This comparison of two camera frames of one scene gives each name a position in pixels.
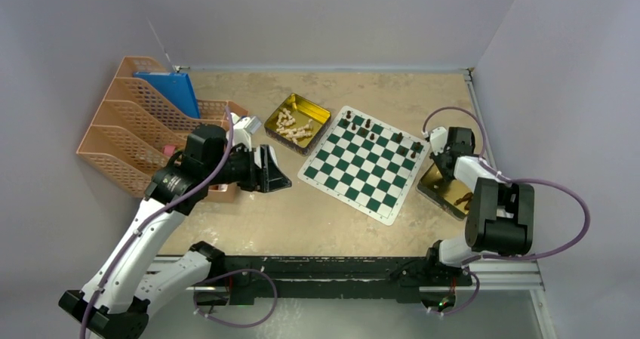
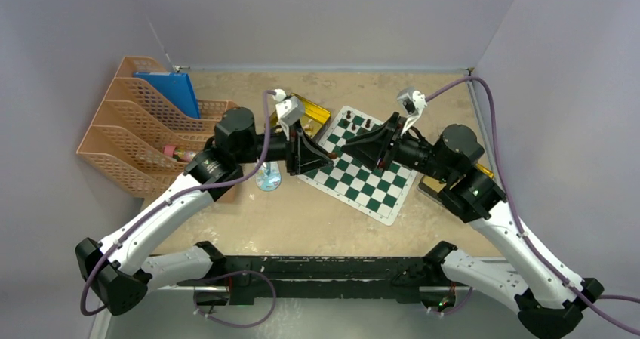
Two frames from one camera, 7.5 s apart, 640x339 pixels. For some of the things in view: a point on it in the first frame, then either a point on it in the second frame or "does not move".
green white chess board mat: (367, 162) does not move
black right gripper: (436, 158) → (370, 148)
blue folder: (175, 89) does not move
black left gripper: (263, 177) → (302, 153)
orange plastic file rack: (139, 133) does not move
